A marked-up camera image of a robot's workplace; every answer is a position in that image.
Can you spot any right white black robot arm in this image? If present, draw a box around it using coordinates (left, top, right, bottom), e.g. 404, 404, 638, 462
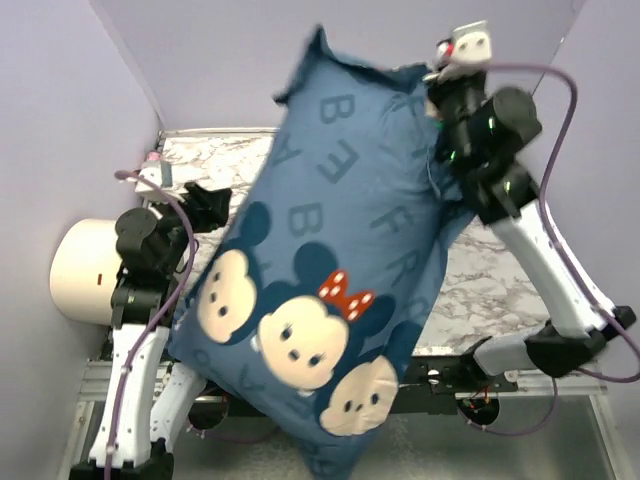
424, 72, 636, 391

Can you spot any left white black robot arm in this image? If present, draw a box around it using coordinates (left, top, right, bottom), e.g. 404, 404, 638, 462
69, 182, 232, 479

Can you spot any cream cylinder with orange lid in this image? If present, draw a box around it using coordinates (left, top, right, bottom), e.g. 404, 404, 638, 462
49, 219, 121, 326

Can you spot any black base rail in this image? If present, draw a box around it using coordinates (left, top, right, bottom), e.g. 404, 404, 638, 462
188, 355, 517, 428

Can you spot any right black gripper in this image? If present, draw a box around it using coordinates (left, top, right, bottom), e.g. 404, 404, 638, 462
427, 61, 489, 169

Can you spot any blue lettered pillowcase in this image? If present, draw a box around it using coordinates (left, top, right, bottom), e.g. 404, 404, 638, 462
168, 29, 472, 479

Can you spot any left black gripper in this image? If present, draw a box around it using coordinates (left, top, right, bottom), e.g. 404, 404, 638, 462
151, 180, 233, 273

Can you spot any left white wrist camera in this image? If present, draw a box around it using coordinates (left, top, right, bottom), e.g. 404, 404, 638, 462
134, 159, 174, 203

